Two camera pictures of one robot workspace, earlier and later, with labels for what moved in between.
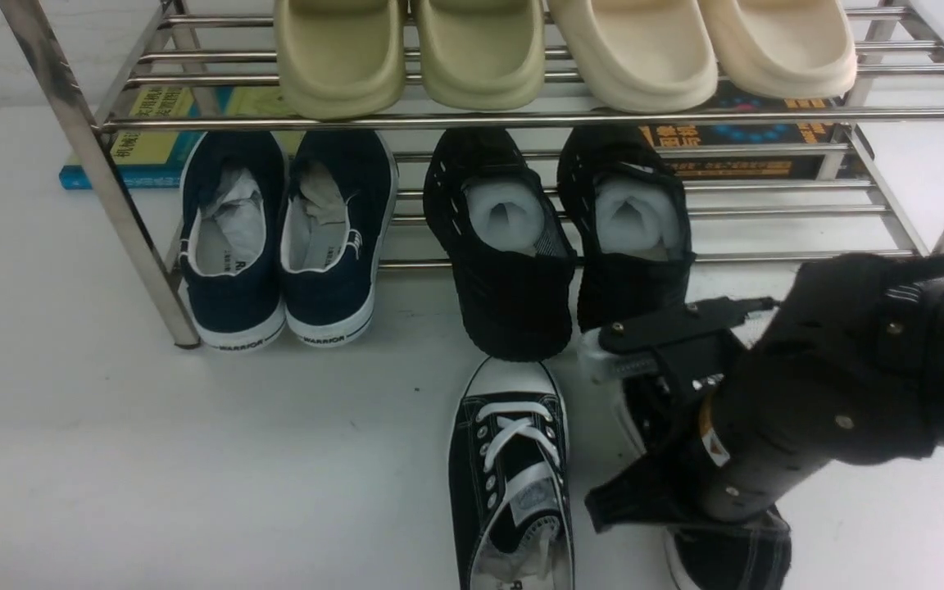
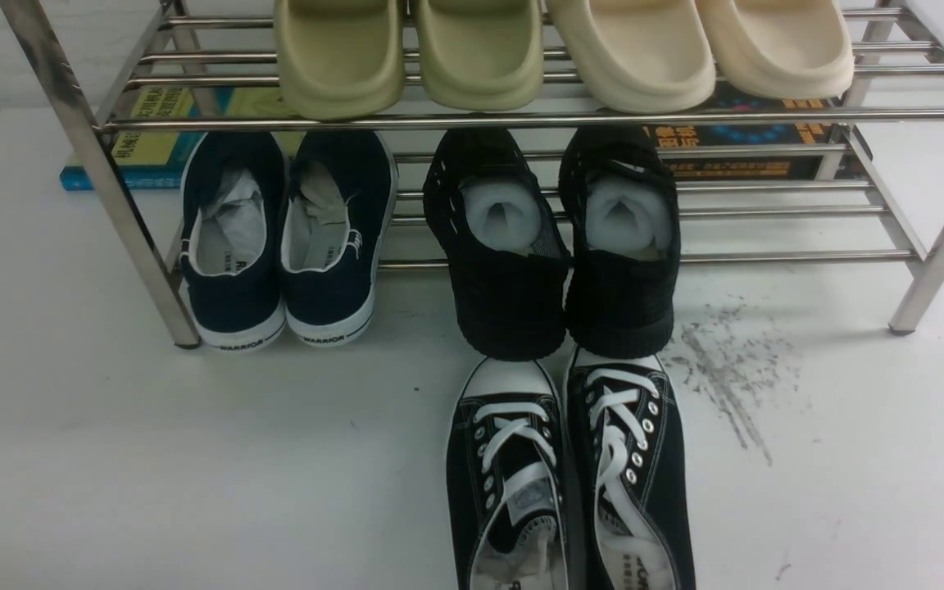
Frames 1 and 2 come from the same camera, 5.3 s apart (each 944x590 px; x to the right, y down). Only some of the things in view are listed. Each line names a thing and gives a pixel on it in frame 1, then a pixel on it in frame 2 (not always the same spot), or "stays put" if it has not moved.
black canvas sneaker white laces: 510,480 stays put
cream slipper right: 782,49 stays put
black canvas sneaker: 744,552 to 628,511
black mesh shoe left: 514,260 stays put
